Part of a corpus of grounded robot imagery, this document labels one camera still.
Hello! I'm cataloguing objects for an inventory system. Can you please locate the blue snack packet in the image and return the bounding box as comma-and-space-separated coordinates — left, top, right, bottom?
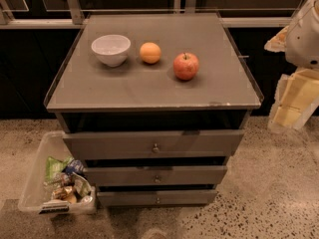
64, 159, 84, 175

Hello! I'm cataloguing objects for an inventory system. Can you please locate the orange fruit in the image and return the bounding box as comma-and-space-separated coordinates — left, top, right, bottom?
140, 42, 161, 64

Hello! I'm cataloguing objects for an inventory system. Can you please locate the white ceramic bowl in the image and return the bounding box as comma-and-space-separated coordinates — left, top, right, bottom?
91, 35, 131, 67

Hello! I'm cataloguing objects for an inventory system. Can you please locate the grey drawer cabinet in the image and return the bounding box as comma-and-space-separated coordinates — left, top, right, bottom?
45, 14, 262, 193

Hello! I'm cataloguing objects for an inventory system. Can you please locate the grey top drawer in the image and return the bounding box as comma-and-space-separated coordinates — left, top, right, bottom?
63, 129, 243, 160

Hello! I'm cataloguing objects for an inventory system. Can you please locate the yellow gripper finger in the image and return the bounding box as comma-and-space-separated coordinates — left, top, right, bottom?
268, 68, 319, 132
264, 27, 288, 53

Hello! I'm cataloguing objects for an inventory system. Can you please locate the metal window railing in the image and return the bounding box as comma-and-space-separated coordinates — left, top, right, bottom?
0, 0, 307, 29

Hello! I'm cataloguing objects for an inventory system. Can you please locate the gold foil packet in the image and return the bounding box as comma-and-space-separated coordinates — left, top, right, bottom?
52, 186, 77, 204

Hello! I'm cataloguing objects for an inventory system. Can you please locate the grey bottom drawer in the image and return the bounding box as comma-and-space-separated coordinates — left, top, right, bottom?
97, 190, 217, 206

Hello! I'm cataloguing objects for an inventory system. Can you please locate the grey middle drawer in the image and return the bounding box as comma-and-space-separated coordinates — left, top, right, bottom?
84, 165, 227, 186

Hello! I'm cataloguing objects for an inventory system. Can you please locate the clear plastic bin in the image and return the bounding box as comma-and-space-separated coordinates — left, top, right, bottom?
18, 131, 96, 214

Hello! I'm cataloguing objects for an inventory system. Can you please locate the grey drawer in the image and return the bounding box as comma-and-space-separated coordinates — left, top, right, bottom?
63, 129, 243, 160
84, 165, 227, 186
97, 190, 217, 206

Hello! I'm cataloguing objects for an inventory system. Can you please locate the green snack bag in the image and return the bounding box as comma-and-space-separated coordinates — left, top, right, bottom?
45, 156, 74, 182

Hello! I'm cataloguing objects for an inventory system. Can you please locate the red apple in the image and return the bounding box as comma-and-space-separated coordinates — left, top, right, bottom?
173, 53, 199, 81

